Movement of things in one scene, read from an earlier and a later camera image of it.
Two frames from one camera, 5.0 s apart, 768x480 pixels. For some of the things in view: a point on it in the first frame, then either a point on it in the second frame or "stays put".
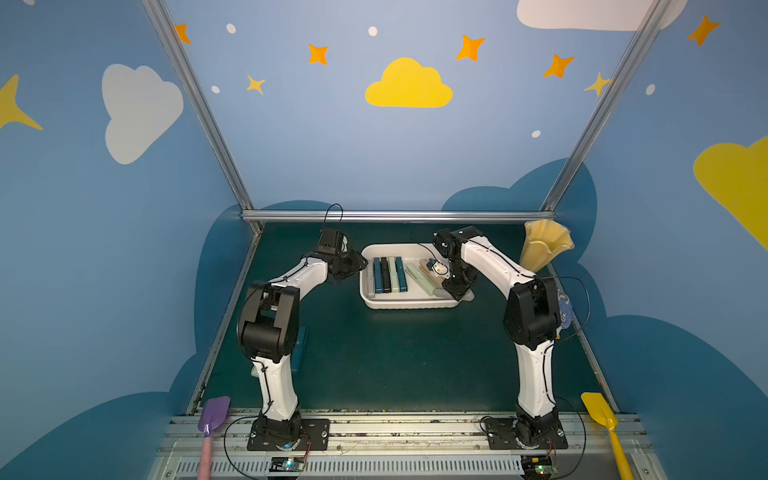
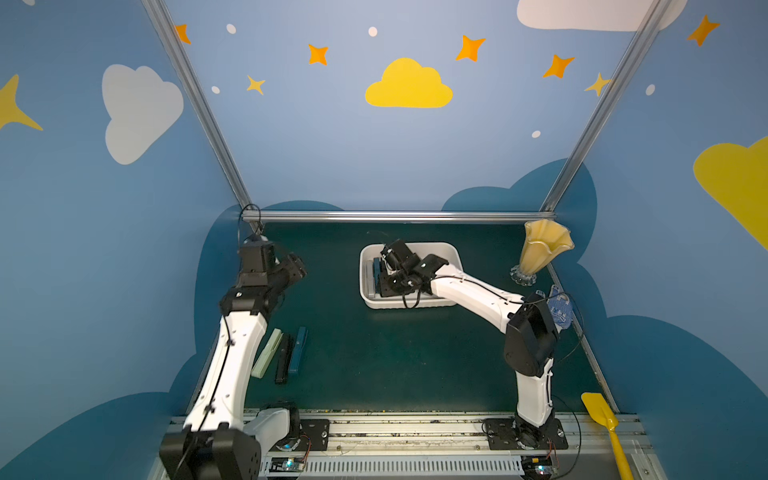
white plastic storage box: [396, 277] stays put
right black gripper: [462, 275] -> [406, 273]
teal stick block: [378, 276] stays put
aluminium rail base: [406, 448] stays put
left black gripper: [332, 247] -> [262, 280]
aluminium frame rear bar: [399, 216] stays put
